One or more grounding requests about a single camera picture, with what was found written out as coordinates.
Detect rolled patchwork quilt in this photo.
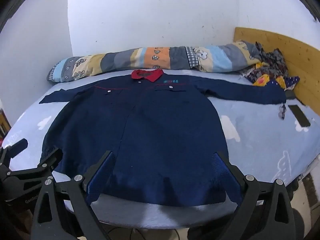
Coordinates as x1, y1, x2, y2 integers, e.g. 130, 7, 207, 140
47, 40, 262, 83

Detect wooden headboard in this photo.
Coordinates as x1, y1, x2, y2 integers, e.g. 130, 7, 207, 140
233, 27, 320, 117

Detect wooden side furniture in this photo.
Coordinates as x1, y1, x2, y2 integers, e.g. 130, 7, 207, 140
0, 100, 12, 140

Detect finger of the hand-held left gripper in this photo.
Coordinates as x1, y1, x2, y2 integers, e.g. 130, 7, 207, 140
7, 148, 63, 181
0, 138, 29, 167

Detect light blue cloud bed sheet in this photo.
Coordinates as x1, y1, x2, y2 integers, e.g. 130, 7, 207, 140
0, 69, 320, 230

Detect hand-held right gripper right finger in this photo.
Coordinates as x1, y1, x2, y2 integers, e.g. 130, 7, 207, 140
212, 152, 304, 240

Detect navy star-patterned cloth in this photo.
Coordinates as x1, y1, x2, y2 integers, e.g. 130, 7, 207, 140
252, 74, 300, 91

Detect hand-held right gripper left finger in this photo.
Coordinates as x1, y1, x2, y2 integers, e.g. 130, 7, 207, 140
30, 150, 117, 240

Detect navy jacket with red collar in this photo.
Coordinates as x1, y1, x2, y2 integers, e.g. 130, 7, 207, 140
39, 69, 287, 207

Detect dark floral cloth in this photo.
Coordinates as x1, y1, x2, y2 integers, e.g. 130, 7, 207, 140
239, 41, 290, 81

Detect black smartphone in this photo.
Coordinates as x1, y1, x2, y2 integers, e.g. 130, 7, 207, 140
288, 104, 311, 128

